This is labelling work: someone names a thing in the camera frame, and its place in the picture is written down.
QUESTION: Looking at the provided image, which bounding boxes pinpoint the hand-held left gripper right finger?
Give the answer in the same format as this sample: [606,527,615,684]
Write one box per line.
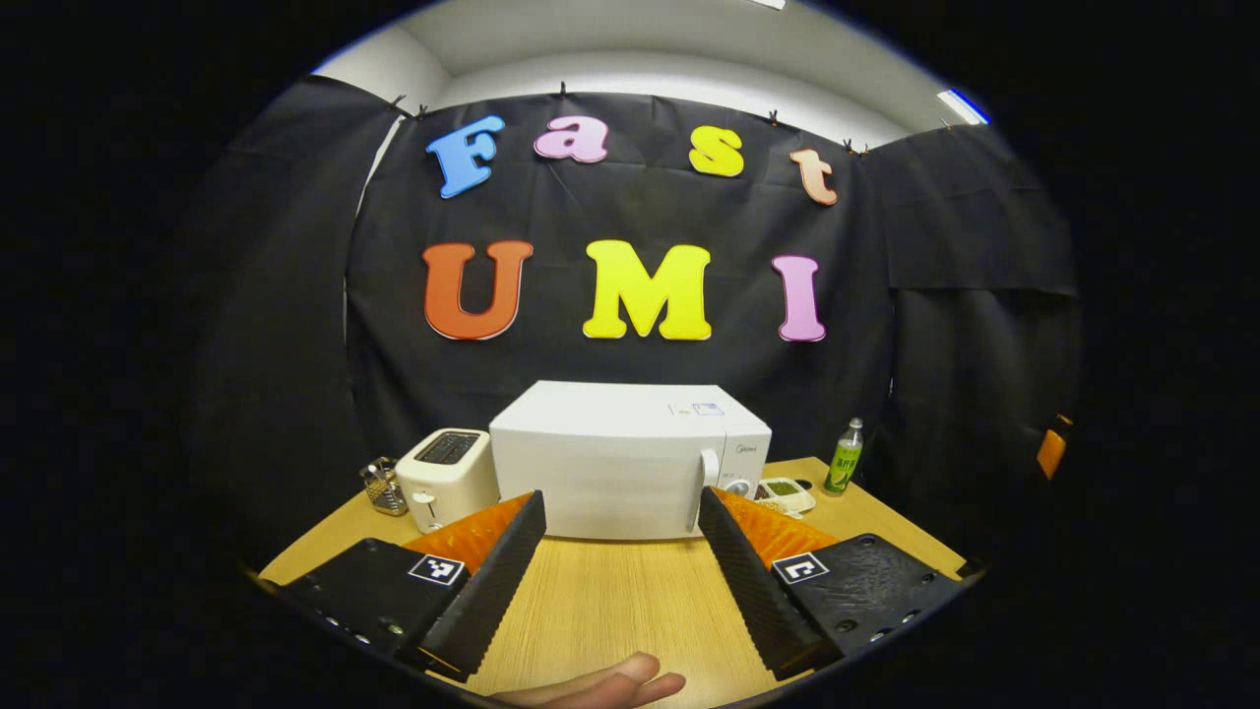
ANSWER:
[697,485,971,682]

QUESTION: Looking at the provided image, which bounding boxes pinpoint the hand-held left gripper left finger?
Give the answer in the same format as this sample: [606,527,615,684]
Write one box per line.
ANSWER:
[258,490,547,682]

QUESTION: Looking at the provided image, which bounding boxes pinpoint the white microwave oven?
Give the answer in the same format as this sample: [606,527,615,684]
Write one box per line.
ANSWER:
[489,380,773,541]

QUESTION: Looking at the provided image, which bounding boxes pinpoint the white divided grain dish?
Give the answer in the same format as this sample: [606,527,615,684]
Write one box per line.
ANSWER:
[752,477,817,520]

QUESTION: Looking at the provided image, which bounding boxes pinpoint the white toaster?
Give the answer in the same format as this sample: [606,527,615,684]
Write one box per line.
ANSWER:
[395,427,501,535]

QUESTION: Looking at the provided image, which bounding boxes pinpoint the green drink bottle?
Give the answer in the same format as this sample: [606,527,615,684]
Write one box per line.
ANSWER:
[824,417,865,495]

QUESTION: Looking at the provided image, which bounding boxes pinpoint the black backdrop cloth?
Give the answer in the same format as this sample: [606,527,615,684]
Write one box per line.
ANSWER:
[187,74,1084,572]

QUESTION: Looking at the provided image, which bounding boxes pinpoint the small ceiling light panel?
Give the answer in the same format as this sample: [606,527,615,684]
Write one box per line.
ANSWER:
[935,89,990,127]

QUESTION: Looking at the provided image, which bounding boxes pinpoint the row of small cloth clips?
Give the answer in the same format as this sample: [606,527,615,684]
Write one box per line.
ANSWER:
[389,81,954,157]

